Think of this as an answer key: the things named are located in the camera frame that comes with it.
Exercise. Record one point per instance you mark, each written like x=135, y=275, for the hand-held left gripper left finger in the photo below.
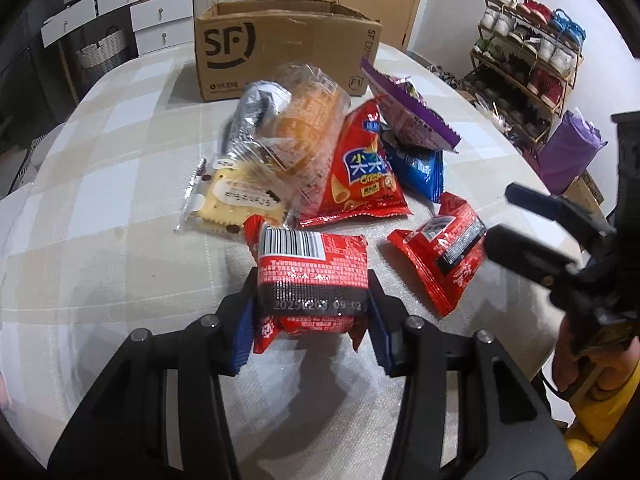
x=243, y=330

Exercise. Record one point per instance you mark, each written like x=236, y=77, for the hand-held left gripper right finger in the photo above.
x=380, y=330

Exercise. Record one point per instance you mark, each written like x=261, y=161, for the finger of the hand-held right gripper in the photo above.
x=530, y=196
x=525, y=252

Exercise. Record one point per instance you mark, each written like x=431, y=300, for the red barcode snack packet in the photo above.
x=310, y=270

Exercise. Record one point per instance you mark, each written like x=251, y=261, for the purple snack packet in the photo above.
x=410, y=110

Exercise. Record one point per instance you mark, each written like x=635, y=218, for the red chip bag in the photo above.
x=360, y=180

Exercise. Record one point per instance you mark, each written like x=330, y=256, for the clear bread packet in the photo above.
x=305, y=115

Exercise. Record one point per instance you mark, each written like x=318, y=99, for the silver snack packet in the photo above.
x=255, y=105

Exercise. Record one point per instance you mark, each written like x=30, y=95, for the large cardboard box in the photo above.
x=280, y=40

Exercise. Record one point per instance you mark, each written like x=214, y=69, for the person's right hand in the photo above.
x=565, y=360

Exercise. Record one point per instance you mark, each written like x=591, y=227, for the small cardboard box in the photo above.
x=582, y=195

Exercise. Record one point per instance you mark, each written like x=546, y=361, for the purple bag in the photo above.
x=570, y=150

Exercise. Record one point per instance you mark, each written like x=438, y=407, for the wooden shoe rack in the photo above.
x=552, y=125

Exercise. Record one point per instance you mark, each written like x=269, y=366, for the clear plastic bag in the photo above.
x=495, y=120

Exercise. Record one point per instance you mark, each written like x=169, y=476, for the blue cookie packet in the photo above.
x=415, y=170

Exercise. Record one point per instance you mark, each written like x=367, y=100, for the clear cracker packet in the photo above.
x=230, y=200

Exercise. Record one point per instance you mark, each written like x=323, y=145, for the rows of shoes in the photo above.
x=542, y=50

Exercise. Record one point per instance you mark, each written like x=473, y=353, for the white stool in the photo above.
x=40, y=155

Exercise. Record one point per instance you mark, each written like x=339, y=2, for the woven basket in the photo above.
x=102, y=50

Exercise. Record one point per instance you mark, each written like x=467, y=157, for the white drawer cabinet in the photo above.
x=150, y=15

